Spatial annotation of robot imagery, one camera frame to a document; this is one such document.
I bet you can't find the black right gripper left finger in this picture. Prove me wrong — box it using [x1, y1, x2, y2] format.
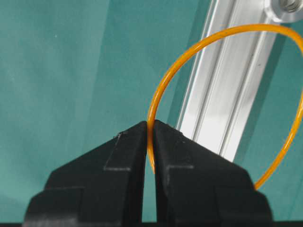
[23, 121, 147, 227]

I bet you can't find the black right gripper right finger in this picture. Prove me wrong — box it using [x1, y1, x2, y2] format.
[153, 121, 273, 227]

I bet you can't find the orange rubber ring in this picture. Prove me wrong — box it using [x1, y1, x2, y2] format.
[146, 23, 303, 191]

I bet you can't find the green table cloth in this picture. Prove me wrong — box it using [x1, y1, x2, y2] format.
[0, 0, 303, 223]

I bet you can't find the aluminium extrusion rail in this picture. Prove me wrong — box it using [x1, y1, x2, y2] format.
[176, 0, 285, 163]

